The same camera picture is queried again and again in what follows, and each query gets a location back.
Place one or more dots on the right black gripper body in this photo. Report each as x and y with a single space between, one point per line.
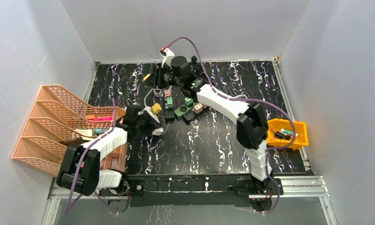
169 79

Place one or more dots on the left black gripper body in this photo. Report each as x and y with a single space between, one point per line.
146 123

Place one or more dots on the yellow plug adapter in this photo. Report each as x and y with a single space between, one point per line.
156 108
146 77

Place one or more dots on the short black power strip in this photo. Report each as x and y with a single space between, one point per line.
169 114

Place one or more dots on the white power strip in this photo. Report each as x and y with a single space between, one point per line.
153 125

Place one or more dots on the green power strip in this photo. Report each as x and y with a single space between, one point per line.
180 111

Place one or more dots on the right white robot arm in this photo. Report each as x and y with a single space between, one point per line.
248 115

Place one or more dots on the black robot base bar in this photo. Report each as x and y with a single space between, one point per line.
240 190

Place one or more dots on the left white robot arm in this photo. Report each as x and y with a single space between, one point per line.
80 169

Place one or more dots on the light green plug adapter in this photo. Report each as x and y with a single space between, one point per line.
188 101

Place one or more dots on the orange desk organizer tray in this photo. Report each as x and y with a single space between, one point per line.
114 154

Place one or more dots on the orange plastic file rack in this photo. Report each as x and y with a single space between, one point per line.
55 119

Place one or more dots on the yellow plastic bin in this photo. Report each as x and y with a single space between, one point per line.
280 134

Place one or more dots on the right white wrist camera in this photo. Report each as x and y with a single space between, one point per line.
167 55

